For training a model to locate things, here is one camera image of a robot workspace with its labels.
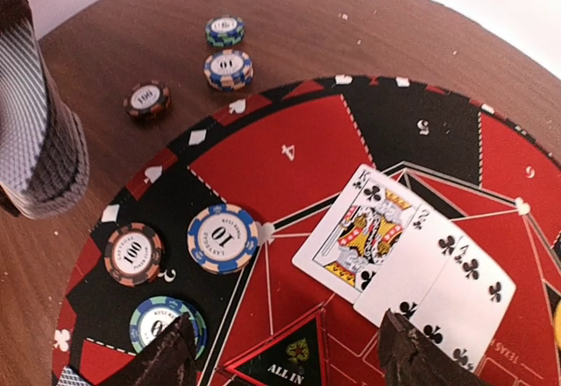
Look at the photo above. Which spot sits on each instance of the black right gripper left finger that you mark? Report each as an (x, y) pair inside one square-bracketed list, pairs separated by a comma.
[(168, 360)]

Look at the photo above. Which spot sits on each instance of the king of clubs card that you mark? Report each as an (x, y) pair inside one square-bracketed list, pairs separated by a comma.
[(357, 234)]

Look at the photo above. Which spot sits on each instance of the red black poker chip stack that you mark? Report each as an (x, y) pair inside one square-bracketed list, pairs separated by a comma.
[(147, 100)]

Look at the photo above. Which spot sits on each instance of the orange big blind button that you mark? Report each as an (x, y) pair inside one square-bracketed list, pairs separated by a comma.
[(556, 323)]

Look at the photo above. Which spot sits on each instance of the red black chips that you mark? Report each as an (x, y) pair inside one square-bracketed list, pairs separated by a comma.
[(133, 254)]

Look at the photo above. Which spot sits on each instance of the black triangular all-in marker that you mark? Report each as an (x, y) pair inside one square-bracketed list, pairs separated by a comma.
[(295, 355)]

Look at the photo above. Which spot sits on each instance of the blue cream poker chip stack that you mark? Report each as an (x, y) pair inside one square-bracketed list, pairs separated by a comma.
[(228, 70)]

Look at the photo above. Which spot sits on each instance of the green chips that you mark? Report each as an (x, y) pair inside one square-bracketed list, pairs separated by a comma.
[(155, 314)]

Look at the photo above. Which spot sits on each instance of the green poker chip stack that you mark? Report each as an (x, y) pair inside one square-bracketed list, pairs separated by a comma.
[(225, 31)]

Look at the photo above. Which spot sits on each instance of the blue cream chips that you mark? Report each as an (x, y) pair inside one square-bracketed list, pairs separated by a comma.
[(222, 238)]

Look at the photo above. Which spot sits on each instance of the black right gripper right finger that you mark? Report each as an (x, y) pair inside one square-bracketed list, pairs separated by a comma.
[(408, 358)]

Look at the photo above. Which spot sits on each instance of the round red black poker mat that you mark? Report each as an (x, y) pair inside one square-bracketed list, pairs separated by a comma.
[(284, 225)]

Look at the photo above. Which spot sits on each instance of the dealt blue card seat two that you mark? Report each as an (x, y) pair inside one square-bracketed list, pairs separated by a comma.
[(69, 377)]

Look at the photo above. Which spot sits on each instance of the clubs number card face-up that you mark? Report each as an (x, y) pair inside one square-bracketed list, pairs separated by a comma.
[(405, 279)]

